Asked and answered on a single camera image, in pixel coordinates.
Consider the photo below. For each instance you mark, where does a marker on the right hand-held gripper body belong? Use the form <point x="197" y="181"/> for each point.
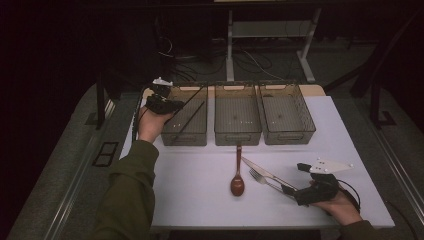
<point x="318" y="191"/>

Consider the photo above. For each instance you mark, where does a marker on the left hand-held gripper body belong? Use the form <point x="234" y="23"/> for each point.
<point x="160" y="105"/>

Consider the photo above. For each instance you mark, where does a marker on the black chopstick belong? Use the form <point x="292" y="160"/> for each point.
<point x="190" y="119"/>
<point x="195" y="95"/>

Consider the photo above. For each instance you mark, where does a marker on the clear brown plastic basket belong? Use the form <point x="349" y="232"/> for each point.
<point x="286" y="115"/>
<point x="196" y="133"/>
<point x="237" y="115"/>

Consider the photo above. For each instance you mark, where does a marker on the silver fork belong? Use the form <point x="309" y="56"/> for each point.
<point x="260" y="177"/>

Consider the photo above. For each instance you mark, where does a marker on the silver table knife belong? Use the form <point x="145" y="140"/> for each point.
<point x="258" y="169"/>

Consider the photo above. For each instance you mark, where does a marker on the person's left hand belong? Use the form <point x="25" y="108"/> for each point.
<point x="150" y="128"/>

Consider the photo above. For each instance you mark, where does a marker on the person's right hand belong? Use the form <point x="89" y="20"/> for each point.
<point x="343" y="208"/>

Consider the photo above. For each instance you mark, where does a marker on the brown spoon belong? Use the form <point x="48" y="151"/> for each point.
<point x="237" y="186"/>

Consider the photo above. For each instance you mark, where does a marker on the black metal stand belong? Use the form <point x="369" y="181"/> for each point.
<point x="375" y="100"/>

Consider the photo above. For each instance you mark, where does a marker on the white metal table frame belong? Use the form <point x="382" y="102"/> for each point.
<point x="230" y="50"/>

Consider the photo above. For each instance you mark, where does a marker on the black rectangular floor frame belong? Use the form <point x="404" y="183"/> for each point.
<point x="100" y="160"/>

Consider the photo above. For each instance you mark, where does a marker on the metal floor rail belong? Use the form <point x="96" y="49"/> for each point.
<point x="400" y="176"/>
<point x="76" y="176"/>

